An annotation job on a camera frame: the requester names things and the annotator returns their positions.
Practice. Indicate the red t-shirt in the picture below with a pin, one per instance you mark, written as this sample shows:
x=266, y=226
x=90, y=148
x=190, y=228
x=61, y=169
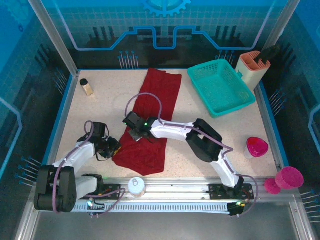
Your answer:
x=160, y=87

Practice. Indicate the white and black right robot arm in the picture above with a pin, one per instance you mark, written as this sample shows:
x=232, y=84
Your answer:
x=170, y=130

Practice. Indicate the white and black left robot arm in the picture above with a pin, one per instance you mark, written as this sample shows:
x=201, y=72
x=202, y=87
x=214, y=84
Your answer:
x=80, y=152

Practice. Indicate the tin can pull-tab lid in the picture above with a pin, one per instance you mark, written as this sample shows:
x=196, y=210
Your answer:
x=136, y=187

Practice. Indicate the black controller box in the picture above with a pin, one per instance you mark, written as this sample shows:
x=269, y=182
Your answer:
x=96, y=207
x=235, y=208

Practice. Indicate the spice jar black lid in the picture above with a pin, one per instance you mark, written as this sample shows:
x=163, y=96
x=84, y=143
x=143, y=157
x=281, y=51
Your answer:
x=87, y=87

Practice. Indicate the teal plastic lattice basket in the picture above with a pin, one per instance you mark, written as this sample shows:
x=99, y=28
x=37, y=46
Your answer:
x=220, y=87

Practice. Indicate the cream utensil holder orange rim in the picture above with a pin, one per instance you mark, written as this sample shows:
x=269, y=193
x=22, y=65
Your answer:
x=251, y=75

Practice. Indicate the pink goblet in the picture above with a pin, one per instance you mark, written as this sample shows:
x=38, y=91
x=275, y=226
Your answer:
x=290, y=177

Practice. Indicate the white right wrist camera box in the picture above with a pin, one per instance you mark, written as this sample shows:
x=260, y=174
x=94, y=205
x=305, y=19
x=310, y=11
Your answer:
x=135, y=136

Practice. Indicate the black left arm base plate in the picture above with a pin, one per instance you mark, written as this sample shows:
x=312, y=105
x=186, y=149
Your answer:
x=112, y=191

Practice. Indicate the aluminium front rail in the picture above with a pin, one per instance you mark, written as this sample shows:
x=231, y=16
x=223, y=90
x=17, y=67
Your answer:
x=175, y=190

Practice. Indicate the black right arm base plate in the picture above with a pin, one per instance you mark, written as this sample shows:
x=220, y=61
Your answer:
x=217, y=191

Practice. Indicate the aluminium frame post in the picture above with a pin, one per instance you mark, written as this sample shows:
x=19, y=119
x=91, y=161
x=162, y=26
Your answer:
x=280, y=27
x=57, y=47

